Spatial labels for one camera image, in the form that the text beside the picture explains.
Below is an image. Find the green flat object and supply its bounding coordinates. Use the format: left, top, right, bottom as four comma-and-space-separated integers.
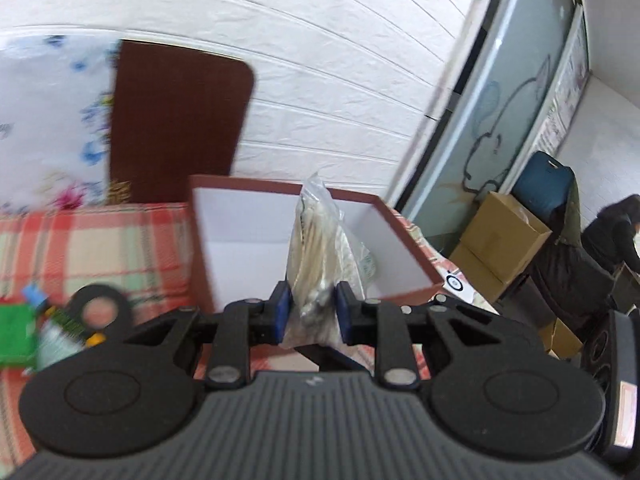
0, 304, 37, 368

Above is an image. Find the person in black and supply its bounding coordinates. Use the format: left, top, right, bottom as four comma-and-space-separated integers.
580, 194, 640, 274

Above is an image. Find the plaid red bed sheet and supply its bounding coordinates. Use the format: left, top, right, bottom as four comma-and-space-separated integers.
1, 204, 497, 479

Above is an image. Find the dark brown headboard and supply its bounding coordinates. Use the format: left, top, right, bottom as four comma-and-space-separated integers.
107, 40, 255, 204

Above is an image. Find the clear plastic bag of items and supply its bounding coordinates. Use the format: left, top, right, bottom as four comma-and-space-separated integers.
282, 174, 376, 348

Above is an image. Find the green patterned packet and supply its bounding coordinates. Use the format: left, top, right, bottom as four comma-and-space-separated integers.
36, 301, 96, 372

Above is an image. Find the black tape roll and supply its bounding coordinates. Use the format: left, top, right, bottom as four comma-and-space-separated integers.
66, 283, 134, 340

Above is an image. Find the brown cardboard shoe box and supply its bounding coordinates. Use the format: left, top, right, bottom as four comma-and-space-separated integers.
189, 174, 442, 312

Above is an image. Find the blue suitcase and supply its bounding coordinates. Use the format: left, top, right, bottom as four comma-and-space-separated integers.
511, 151, 575, 222

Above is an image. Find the brown cardboard box stack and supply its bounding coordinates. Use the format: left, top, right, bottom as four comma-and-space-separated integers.
449, 192, 551, 304

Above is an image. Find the glass door with cartoon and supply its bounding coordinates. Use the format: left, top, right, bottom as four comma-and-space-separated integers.
398, 0, 576, 252

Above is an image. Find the white round tag device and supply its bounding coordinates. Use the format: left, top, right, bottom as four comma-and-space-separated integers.
442, 270, 469, 294

